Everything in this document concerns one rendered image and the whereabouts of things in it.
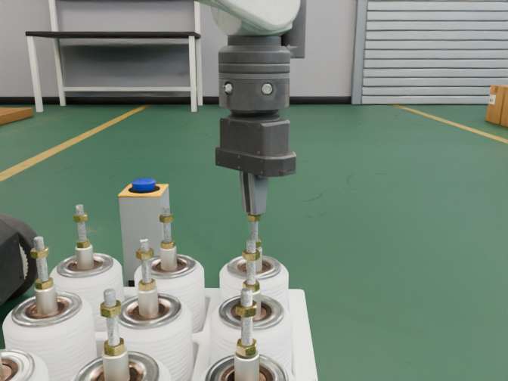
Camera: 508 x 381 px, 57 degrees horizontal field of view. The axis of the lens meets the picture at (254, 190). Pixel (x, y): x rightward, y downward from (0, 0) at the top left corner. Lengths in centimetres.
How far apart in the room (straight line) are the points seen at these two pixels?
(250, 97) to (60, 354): 36
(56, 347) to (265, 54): 40
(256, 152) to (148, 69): 505
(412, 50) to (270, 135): 516
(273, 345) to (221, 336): 6
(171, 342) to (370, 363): 47
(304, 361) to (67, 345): 27
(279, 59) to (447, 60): 529
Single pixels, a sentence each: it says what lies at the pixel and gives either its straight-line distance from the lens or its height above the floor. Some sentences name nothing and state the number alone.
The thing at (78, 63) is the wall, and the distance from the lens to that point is 580.
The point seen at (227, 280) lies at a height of 25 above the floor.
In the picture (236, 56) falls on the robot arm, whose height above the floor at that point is 53.
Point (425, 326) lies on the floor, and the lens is 106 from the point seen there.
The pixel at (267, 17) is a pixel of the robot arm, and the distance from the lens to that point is 54.
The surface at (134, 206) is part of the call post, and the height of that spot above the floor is 29.
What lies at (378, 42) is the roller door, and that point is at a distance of 557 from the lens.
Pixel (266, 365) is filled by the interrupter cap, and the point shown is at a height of 25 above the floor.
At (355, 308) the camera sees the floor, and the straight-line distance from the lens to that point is 109.
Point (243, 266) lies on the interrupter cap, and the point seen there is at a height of 25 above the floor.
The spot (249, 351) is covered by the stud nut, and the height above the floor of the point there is 29.
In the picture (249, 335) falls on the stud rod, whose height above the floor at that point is 30.
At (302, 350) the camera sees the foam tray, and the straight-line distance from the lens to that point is 62.
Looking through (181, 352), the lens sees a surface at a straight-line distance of 56.
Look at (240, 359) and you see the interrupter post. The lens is 43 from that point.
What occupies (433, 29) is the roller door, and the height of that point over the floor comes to 82.
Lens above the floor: 53
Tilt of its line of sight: 16 degrees down
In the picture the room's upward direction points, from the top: straight up
